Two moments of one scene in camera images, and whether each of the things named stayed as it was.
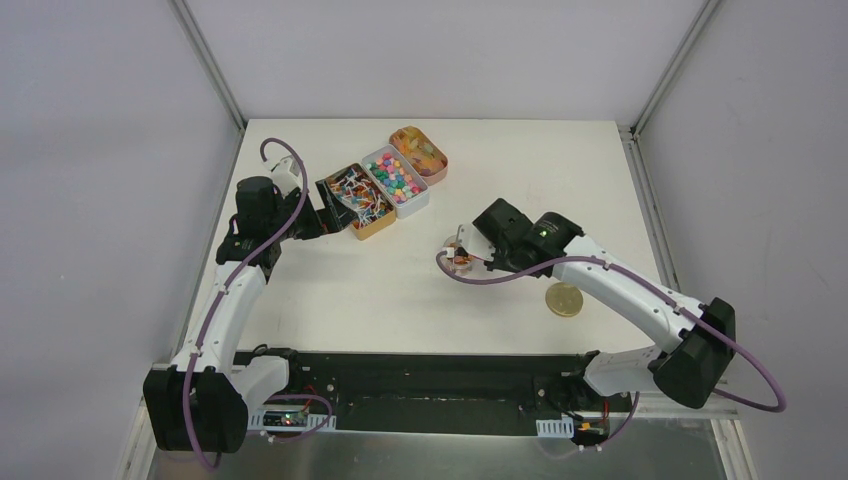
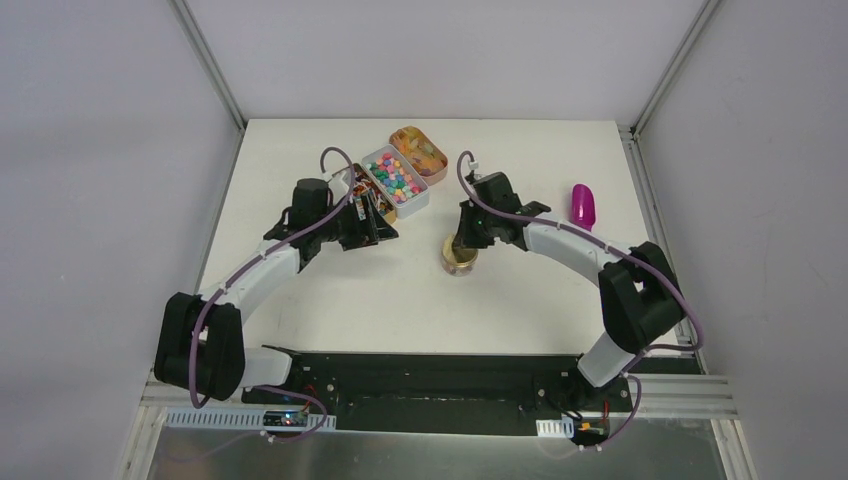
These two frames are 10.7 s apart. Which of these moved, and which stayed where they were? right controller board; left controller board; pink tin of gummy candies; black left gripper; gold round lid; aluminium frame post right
Moved: gold round lid; black left gripper
Stayed: pink tin of gummy candies; left controller board; aluminium frame post right; right controller board
